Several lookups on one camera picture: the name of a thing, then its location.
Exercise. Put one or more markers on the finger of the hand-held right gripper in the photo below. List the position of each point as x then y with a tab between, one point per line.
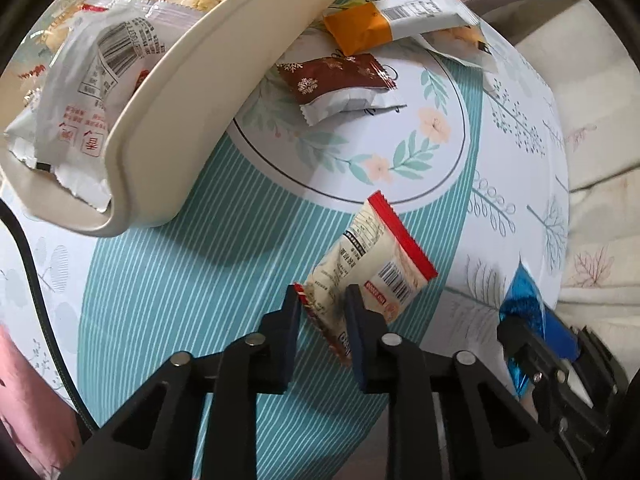
595	365
525	347

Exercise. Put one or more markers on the orange and white snack packet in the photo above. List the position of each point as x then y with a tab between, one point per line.
360	25

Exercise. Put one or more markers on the brown snowflake snack packet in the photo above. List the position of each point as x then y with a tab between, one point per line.
340	72

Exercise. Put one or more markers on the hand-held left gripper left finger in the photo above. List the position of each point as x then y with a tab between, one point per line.
292	330

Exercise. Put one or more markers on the white snack packet red print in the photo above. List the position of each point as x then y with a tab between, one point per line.
90	90

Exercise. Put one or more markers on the cream leaf-print curtain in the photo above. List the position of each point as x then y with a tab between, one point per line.
600	110

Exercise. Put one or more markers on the teal and white printed tablecloth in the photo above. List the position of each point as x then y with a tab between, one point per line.
225	260

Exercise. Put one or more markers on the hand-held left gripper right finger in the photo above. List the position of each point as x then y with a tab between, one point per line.
356	340

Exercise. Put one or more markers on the blue foil snack packet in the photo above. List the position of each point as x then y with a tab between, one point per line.
522	295

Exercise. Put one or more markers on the white plastic storage box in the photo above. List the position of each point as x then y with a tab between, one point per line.
200	75

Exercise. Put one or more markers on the clear packet of pale crackers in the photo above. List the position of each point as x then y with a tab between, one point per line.
460	37

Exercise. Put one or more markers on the red-edged white snack packet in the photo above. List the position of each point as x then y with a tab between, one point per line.
370	255

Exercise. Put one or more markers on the pink bed sheet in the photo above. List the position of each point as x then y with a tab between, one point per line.
30	410

